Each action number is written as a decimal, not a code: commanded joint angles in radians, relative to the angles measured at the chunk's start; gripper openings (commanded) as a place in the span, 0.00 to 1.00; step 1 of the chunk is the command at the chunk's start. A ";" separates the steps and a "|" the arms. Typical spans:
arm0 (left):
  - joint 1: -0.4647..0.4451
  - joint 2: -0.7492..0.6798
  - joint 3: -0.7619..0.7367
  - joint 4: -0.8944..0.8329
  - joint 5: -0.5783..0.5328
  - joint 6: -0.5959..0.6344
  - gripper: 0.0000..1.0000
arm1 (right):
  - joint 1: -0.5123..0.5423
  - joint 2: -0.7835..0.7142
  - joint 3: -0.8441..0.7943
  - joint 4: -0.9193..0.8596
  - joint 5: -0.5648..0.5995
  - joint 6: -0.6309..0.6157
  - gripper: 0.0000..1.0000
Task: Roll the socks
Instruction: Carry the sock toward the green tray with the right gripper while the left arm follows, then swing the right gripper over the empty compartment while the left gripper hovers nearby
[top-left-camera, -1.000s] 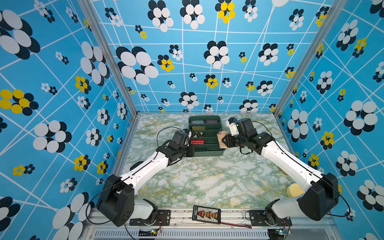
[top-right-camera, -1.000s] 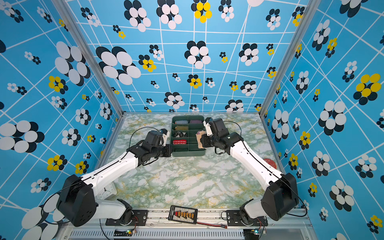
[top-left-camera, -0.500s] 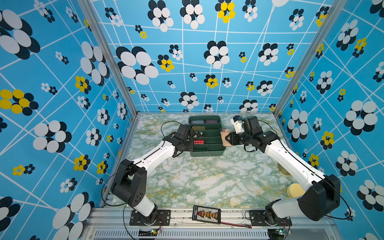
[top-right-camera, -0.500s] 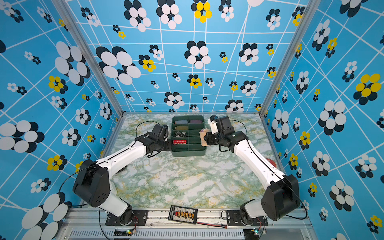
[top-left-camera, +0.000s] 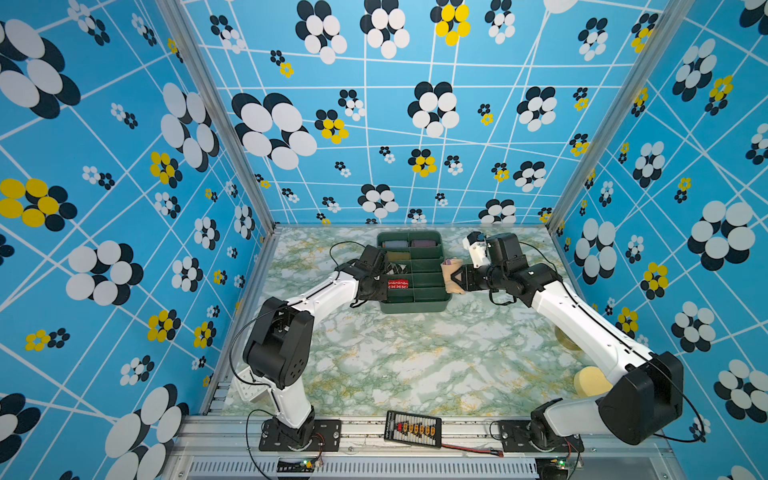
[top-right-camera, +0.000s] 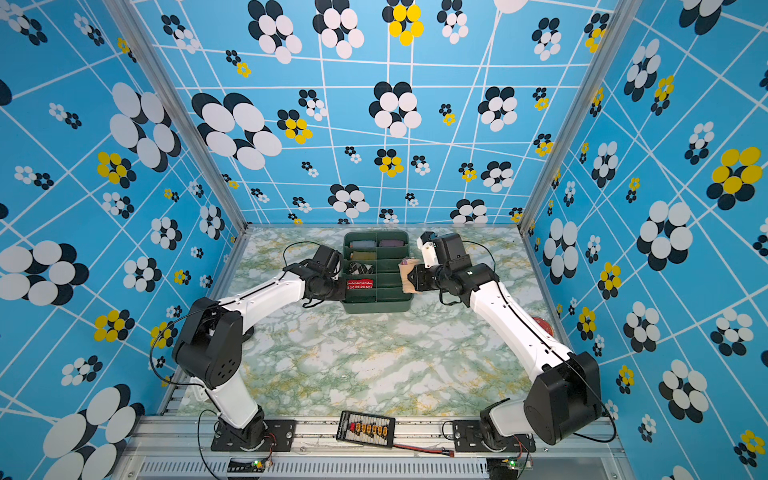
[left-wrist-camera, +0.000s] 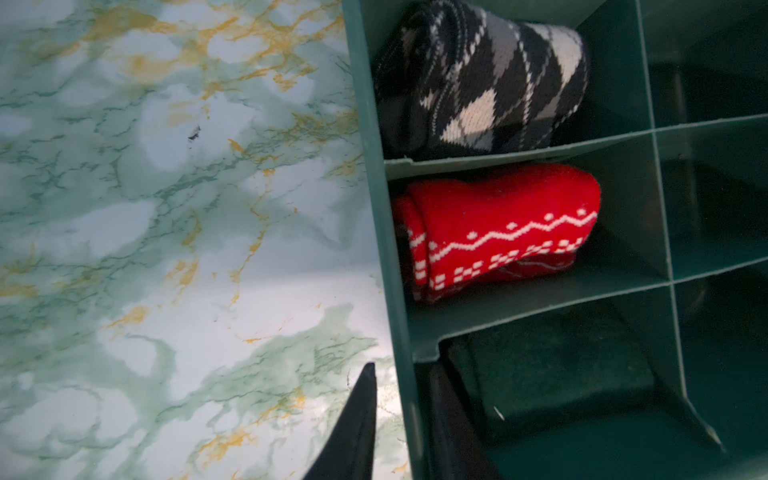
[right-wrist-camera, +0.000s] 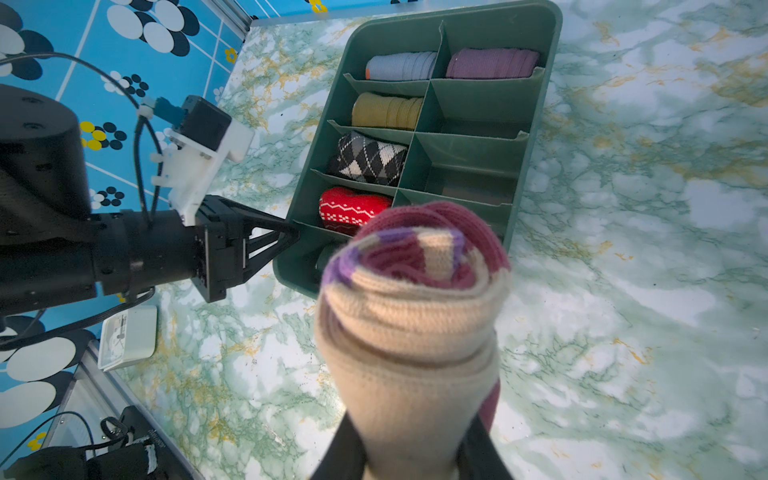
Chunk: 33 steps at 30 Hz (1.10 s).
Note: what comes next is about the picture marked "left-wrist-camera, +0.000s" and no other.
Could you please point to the green plastic organizer tray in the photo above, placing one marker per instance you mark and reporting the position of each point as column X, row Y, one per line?
column 675, row 129

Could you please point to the red patterned rolled sock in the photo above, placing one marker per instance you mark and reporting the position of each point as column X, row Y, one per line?
column 518, row 224

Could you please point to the black patterned rolled sock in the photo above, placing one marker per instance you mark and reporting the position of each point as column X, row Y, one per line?
column 455, row 80

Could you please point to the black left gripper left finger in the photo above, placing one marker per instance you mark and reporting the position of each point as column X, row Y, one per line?
column 349, row 451

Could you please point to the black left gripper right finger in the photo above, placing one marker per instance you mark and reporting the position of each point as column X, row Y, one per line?
column 455, row 448

